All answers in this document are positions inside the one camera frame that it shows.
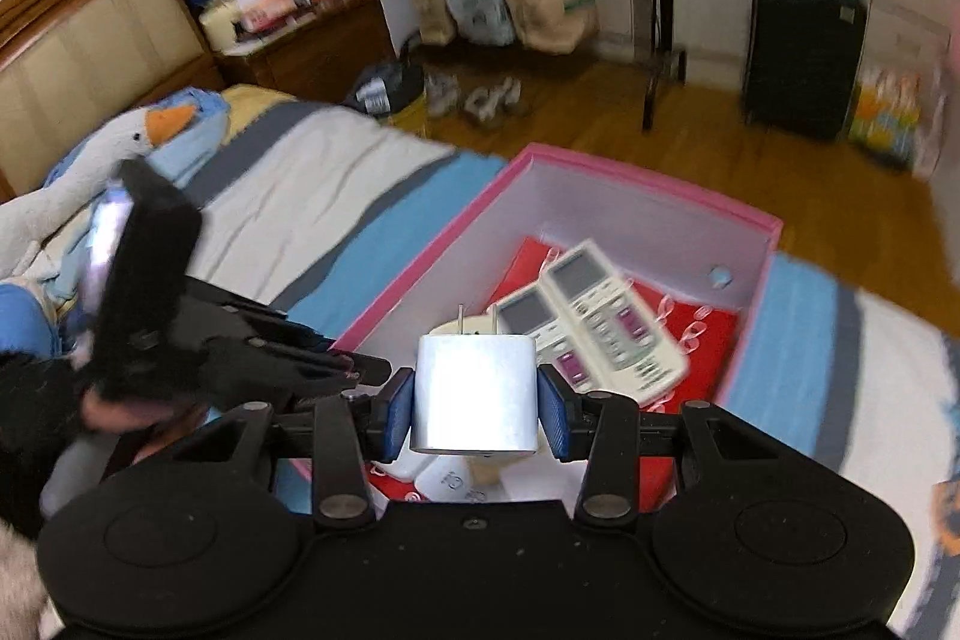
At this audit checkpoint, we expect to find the colourful patterned bag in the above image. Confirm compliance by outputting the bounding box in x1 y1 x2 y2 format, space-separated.
850 65 925 163

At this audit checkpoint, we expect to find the black suitcase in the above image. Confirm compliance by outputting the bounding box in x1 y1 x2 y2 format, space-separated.
741 0 869 144

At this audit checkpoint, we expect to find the white remote control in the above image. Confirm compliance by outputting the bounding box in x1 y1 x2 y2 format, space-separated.
544 239 692 399
491 287 580 387

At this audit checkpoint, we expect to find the white green printed bag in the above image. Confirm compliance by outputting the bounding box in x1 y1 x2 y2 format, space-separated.
445 0 516 46

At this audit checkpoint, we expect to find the red bag with glasses print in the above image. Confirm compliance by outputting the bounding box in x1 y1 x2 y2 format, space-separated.
371 235 741 504

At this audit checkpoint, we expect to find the striped blanket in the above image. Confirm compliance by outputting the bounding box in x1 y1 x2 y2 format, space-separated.
22 85 960 640

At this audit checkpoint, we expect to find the white goose plush toy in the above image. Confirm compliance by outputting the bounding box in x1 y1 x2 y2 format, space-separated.
0 104 201 283

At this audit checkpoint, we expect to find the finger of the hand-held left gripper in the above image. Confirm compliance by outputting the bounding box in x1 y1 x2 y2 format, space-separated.
212 342 393 399
223 301 355 372

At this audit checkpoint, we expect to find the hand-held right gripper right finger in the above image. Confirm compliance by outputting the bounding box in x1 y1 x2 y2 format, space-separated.
536 364 788 528

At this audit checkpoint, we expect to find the grey shoe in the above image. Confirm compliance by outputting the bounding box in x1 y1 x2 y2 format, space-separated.
426 72 463 118

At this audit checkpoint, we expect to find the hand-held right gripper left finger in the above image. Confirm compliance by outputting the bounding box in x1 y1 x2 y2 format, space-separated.
169 368 417 532

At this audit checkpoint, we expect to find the white device with round button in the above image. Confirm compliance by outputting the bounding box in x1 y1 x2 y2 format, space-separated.
412 458 490 506

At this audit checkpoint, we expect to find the cream box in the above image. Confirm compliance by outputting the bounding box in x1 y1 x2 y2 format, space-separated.
197 2 254 52

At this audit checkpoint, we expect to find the pink cardboard box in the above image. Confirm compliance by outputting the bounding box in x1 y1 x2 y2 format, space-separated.
289 143 785 507

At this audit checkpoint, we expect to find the black bag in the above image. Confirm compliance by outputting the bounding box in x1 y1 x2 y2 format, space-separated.
347 57 428 133

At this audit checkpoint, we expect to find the large brown paper bag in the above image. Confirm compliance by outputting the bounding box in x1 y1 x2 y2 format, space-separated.
497 0 599 58

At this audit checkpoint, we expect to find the small brown paper bag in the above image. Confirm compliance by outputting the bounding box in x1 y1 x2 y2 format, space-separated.
409 0 460 46

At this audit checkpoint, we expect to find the white red packet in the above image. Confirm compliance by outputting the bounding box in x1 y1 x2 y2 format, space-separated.
231 0 299 31

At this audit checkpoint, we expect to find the white plastic bag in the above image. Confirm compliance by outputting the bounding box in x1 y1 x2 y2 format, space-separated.
910 61 955 178

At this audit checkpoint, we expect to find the wooden nightstand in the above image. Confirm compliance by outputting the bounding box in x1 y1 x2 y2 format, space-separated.
216 0 396 106

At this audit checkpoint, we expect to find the white charger adapter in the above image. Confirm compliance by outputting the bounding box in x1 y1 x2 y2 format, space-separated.
409 304 542 459

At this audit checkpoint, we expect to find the wooden padded headboard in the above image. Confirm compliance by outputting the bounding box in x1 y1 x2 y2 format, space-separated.
0 0 227 204

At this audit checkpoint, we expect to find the person's left hand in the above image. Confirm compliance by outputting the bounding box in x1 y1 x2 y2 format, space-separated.
81 387 212 436

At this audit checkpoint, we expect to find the yellow pillow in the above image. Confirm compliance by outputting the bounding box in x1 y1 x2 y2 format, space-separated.
220 83 299 136

